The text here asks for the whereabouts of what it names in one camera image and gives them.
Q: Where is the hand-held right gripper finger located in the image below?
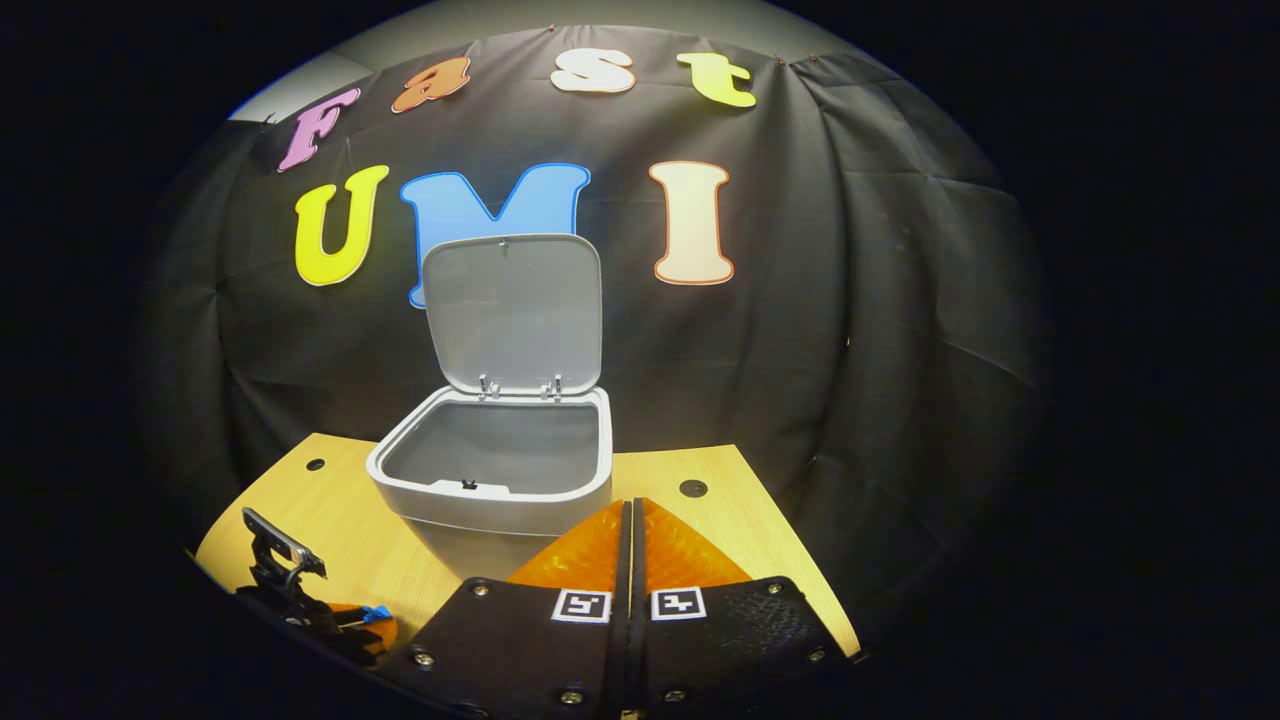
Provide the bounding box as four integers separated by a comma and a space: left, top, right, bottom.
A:
633, 494, 869, 720
375, 497, 633, 720

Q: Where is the white desktop garbage bin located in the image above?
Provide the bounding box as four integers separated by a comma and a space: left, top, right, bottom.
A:
366, 233, 614, 581

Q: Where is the wooden desktop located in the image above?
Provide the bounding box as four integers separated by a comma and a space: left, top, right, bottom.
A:
192, 432, 863, 661

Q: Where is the black backdrop cloth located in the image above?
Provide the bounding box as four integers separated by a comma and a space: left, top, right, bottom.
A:
140, 25, 1051, 641

